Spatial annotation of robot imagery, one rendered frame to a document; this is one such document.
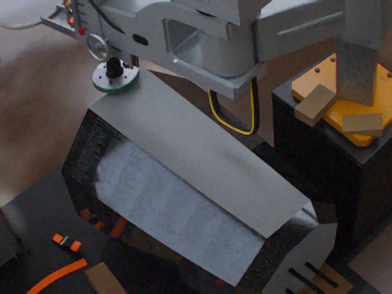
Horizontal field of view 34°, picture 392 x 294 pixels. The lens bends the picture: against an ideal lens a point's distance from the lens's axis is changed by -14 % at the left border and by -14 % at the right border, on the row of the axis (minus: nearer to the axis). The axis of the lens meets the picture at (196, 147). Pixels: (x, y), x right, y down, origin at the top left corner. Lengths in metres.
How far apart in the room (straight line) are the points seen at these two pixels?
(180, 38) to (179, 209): 0.65
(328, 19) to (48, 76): 2.52
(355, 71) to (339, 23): 0.35
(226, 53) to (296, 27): 0.29
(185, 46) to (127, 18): 0.25
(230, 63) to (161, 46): 0.29
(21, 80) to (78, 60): 0.44
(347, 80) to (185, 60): 0.76
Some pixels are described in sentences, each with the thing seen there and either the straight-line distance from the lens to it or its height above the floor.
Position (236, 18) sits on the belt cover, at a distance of 2.20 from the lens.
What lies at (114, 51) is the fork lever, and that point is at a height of 1.08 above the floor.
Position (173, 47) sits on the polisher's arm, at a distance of 2.61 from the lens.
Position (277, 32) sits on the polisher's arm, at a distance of 2.49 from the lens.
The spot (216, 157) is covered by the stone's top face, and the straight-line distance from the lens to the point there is 2.83.
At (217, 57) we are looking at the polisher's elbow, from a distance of 2.45.
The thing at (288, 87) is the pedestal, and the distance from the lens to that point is 3.18.
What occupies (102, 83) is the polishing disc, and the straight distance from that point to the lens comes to 3.14.
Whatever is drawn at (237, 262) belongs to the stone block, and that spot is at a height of 0.70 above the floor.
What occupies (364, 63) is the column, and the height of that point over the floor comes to 1.03.
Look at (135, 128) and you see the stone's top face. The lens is 2.98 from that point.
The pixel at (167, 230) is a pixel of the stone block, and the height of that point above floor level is 0.65.
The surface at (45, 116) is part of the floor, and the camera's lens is 4.37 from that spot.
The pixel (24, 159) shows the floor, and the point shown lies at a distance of 4.17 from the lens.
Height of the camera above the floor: 2.91
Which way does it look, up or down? 47 degrees down
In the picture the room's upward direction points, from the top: 9 degrees counter-clockwise
